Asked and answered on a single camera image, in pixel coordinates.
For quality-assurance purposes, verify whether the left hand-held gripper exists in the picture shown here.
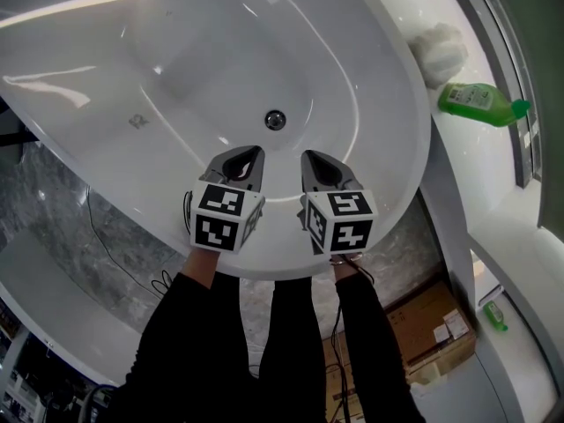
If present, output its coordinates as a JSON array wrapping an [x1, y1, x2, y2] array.
[[183, 145, 267, 255]]

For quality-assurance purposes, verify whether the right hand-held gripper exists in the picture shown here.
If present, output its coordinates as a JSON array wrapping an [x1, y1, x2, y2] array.
[[298, 149, 381, 257]]

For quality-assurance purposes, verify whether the person's right forearm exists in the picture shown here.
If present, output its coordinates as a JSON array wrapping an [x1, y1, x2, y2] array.
[[330, 253, 400, 369]]

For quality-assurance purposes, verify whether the person's left forearm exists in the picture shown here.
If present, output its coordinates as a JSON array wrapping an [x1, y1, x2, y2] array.
[[143, 248, 242, 369]]

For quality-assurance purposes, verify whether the white bathtub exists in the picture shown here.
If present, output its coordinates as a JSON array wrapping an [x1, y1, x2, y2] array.
[[0, 0, 433, 280]]

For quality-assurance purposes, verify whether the white stone ledge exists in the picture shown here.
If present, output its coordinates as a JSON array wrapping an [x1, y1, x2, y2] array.
[[352, 0, 545, 255]]

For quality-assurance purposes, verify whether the large lying green bottle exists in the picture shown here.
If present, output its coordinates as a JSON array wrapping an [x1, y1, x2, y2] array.
[[436, 81, 532, 130]]

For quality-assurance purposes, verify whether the person's black clothed body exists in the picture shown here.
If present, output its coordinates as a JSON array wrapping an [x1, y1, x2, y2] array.
[[125, 273, 427, 423]]

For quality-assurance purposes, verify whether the large cardboard box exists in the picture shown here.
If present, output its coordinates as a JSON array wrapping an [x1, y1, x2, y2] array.
[[382, 278, 478, 388]]

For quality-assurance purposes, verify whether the flat cardboard box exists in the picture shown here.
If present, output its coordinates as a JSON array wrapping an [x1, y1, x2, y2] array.
[[321, 336, 400, 423]]

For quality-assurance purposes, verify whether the small lying green bottle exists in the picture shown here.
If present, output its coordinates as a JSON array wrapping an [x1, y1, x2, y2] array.
[[481, 300, 509, 333]]

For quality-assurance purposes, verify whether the long black floor cable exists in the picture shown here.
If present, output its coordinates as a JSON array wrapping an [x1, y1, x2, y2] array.
[[85, 186, 173, 300]]

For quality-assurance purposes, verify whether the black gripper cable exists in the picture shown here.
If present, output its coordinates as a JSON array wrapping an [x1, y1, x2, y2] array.
[[329, 253, 376, 423]]

